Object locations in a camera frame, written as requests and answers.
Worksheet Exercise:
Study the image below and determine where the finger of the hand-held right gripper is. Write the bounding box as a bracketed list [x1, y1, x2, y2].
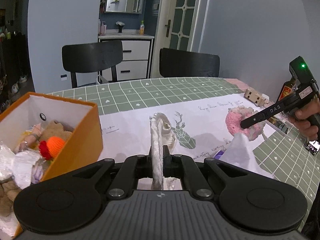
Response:
[240, 104, 283, 130]

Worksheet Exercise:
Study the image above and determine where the white cloth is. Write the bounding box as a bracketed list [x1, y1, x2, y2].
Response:
[149, 112, 179, 192]

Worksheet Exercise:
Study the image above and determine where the white printed table runner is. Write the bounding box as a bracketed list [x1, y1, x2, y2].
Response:
[99, 94, 275, 190]

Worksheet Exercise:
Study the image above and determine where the brown sponge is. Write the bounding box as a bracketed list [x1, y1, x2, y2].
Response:
[40, 120, 75, 143]

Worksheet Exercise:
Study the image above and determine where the orange and red crochet ball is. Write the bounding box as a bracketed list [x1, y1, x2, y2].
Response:
[38, 136, 66, 160]

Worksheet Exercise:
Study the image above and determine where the grey pink fabric roll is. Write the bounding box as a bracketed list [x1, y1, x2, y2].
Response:
[24, 124, 43, 147]

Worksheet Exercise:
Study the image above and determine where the white glass panel door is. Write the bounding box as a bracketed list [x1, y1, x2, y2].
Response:
[165, 0, 213, 53]

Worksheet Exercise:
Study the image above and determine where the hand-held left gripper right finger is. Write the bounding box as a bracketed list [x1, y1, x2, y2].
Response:
[162, 145, 252, 198]

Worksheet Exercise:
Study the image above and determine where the person's right hand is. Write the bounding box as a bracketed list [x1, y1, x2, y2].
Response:
[287, 102, 319, 142]

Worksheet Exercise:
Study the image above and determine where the white paper sheet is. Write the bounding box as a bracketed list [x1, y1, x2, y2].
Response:
[220, 133, 275, 180]

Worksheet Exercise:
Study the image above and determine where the clear bag with purple flower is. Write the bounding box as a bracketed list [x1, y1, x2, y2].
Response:
[0, 141, 45, 184]

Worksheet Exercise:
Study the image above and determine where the black chair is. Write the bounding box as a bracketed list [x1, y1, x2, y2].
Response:
[159, 48, 220, 78]
[62, 39, 123, 88]

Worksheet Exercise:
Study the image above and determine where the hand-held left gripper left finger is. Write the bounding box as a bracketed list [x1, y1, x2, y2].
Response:
[72, 148, 154, 198]

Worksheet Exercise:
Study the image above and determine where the pink and white crochet piece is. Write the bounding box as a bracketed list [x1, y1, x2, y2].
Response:
[225, 106, 267, 142]

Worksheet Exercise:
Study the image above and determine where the orange cardboard box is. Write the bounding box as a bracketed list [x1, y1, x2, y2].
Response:
[0, 92, 104, 238]

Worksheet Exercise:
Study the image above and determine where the white drawer cabinet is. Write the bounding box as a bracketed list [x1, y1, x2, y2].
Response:
[98, 34, 155, 82]

